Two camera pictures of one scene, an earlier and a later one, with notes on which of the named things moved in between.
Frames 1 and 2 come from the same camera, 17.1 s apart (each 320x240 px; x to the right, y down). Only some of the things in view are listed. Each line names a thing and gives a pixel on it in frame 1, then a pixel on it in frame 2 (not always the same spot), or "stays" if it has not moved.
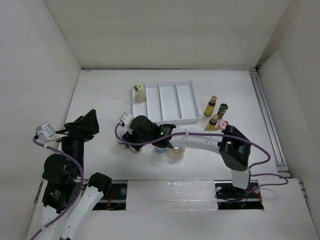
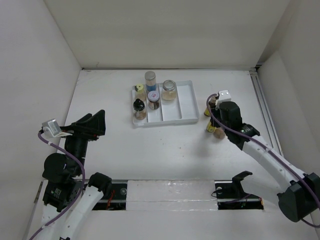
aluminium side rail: (269, 124) stays
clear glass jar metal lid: (175, 152) → (169, 90)
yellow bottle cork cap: (212, 122) stays
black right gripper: (131, 137) → (215, 110)
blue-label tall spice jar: (160, 150) → (151, 81)
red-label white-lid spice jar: (120, 130) → (153, 99)
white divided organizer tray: (174, 102) stays
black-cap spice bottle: (136, 149) → (139, 110)
